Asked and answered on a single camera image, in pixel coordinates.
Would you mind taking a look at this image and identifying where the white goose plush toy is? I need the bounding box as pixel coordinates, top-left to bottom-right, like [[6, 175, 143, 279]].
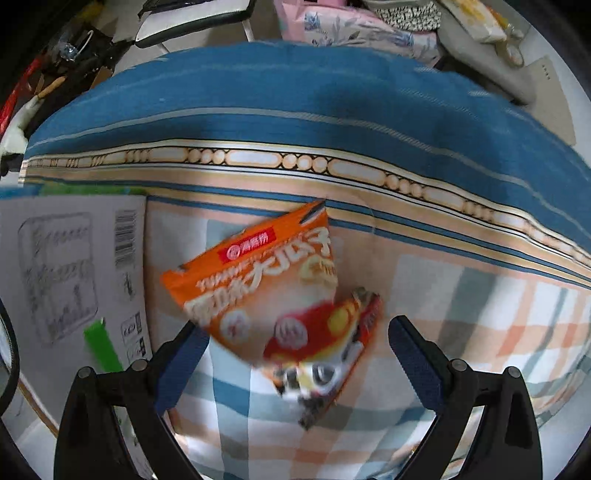
[[0, 76, 66, 157]]

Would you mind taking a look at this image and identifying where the white black chair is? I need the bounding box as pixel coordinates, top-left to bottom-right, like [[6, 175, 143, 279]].
[[134, 0, 256, 53]]

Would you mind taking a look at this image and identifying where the tape roll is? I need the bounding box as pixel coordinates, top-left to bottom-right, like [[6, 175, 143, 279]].
[[496, 41, 524, 69]]

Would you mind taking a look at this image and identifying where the brown cardboard box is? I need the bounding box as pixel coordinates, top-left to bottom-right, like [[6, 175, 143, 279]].
[[1, 188, 152, 426]]

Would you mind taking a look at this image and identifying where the orange snack bag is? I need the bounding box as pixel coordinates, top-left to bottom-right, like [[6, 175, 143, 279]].
[[161, 200, 383, 429]]

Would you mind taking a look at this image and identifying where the grey chair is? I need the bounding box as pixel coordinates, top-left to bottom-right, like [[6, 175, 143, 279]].
[[435, 0, 539, 106]]

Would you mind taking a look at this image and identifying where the yellow printed snack bag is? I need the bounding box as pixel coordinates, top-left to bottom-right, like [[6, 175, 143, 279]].
[[440, 0, 507, 43]]

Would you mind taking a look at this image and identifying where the floral pink pillow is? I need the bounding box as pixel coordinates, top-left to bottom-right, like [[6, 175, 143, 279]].
[[273, 1, 442, 67]]

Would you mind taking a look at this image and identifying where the patterned black white bag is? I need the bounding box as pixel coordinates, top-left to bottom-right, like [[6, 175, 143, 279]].
[[363, 0, 442, 32]]

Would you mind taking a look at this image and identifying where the plaid checkered bed sheet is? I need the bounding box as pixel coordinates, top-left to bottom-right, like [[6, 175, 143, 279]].
[[18, 40, 591, 480]]

